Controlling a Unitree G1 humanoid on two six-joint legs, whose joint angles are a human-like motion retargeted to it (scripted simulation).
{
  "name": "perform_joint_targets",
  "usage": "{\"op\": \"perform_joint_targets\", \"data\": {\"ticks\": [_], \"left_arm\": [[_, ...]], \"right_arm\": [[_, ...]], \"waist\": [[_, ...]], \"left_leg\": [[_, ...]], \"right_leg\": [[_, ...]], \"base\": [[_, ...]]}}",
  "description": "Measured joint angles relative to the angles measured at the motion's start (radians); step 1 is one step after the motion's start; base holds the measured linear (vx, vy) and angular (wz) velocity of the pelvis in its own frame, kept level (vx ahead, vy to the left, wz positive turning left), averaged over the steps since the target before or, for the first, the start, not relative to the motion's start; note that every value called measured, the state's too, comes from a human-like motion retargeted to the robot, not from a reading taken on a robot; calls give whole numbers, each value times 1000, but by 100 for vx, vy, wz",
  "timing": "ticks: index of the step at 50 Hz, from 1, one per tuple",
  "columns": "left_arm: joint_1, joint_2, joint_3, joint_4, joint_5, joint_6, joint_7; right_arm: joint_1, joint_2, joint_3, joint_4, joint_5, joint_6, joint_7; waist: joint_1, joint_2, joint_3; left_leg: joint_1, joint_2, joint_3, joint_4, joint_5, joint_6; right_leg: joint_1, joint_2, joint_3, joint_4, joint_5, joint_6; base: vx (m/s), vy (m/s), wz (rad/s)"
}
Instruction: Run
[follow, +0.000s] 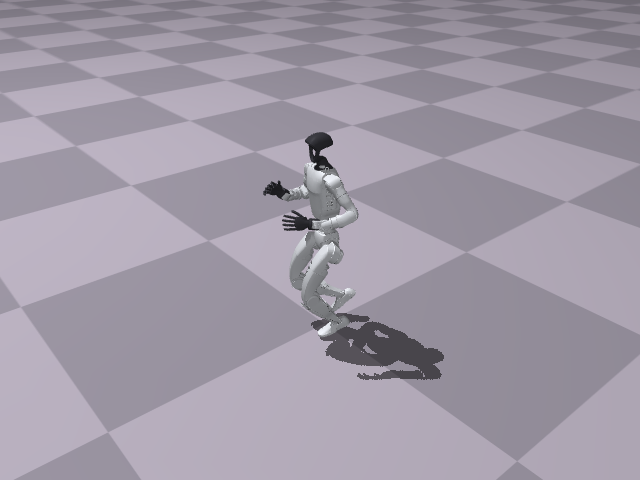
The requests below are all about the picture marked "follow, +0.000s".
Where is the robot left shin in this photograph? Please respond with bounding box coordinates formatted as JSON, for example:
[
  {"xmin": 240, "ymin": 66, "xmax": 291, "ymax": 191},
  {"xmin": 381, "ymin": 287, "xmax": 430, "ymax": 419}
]
[{"xmin": 301, "ymin": 295, "xmax": 341, "ymax": 324}]

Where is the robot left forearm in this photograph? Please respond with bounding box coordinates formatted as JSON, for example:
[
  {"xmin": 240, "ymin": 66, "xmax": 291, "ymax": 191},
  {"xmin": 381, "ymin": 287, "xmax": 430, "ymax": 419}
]
[{"xmin": 312, "ymin": 211, "xmax": 356, "ymax": 231}]

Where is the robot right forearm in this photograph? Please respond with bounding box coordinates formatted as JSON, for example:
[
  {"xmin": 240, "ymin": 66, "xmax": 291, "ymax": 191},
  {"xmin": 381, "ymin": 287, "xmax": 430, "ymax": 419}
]
[{"xmin": 282, "ymin": 186, "xmax": 303, "ymax": 201}]

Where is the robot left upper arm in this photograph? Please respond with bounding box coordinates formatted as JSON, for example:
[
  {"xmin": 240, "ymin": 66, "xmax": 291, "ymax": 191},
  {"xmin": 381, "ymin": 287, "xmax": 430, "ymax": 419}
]
[{"xmin": 323, "ymin": 174, "xmax": 358, "ymax": 223}]

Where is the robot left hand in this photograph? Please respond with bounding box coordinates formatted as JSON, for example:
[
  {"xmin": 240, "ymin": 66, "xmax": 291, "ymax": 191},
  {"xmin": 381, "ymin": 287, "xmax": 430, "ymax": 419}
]
[{"xmin": 282, "ymin": 210, "xmax": 320, "ymax": 231}]

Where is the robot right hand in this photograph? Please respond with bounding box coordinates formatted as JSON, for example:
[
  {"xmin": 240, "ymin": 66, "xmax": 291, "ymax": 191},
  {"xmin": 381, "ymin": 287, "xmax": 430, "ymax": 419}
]
[{"xmin": 263, "ymin": 180, "xmax": 290, "ymax": 200}]

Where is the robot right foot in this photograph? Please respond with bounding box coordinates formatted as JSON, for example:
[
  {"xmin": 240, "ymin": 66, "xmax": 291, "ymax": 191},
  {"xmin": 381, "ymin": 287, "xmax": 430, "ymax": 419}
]
[{"xmin": 331, "ymin": 288, "xmax": 356, "ymax": 312}]

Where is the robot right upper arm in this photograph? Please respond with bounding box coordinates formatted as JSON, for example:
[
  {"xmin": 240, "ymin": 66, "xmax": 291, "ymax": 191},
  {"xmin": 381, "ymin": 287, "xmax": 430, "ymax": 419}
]
[{"xmin": 300, "ymin": 162, "xmax": 313, "ymax": 199}]

